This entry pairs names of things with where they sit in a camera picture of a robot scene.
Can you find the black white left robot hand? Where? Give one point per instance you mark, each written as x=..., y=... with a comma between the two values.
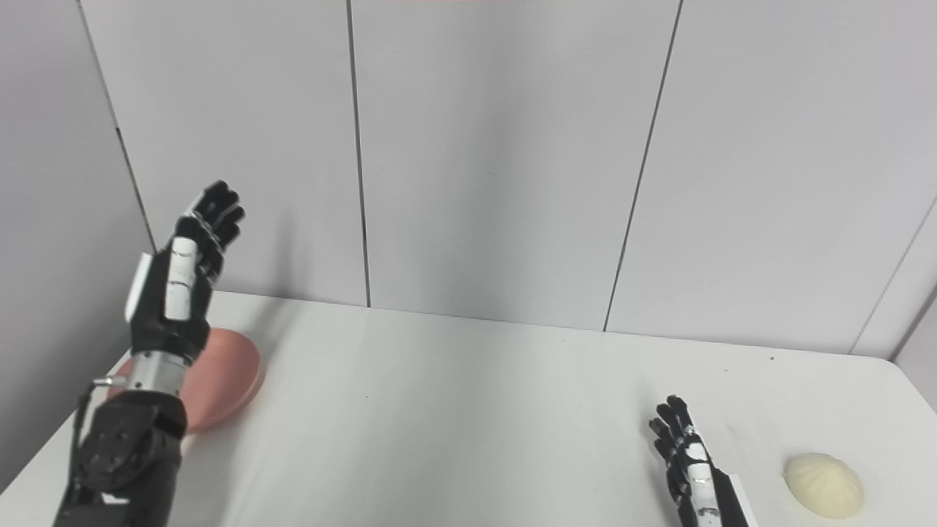
x=165, y=329

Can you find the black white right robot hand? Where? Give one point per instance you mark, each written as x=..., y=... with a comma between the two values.
x=721, y=505

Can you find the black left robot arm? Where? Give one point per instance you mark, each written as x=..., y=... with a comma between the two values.
x=124, y=454

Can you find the pink round plate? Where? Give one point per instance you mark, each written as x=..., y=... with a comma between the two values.
x=223, y=377

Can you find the cream steamed bun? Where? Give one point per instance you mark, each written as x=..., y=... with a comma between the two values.
x=823, y=487

